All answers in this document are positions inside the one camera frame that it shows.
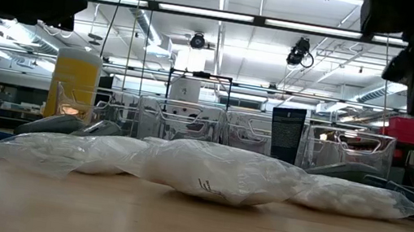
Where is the red plastic storage bin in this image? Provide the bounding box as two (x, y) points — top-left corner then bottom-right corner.
(378, 113), (414, 144)

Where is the silver air duct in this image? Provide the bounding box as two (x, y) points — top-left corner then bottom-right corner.
(77, 0), (180, 59)

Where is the black overhead camera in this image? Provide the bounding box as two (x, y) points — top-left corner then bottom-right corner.
(187, 30), (209, 51)

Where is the yellow wipes canister white lid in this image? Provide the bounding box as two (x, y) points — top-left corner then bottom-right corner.
(43, 45), (106, 127)

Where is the black overhead beam with lights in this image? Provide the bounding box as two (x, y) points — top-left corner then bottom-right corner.
(78, 0), (409, 50)

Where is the black tubular stand frame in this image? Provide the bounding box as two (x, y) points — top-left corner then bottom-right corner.
(163, 66), (235, 112)

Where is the grey oval toiletry container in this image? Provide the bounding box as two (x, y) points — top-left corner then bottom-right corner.
(14, 107), (85, 145)
(303, 154), (386, 186)
(71, 114), (124, 143)

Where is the clear vanity pack bag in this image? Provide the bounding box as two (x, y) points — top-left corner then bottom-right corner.
(113, 127), (319, 219)
(141, 134), (172, 147)
(290, 169), (414, 227)
(0, 116), (151, 193)

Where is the black ceiling-mounted camera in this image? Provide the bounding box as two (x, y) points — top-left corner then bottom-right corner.
(284, 33), (319, 71)

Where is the clear plastic bin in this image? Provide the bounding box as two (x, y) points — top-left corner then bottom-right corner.
(50, 81), (145, 140)
(219, 108), (312, 164)
(297, 121), (399, 184)
(133, 93), (229, 152)

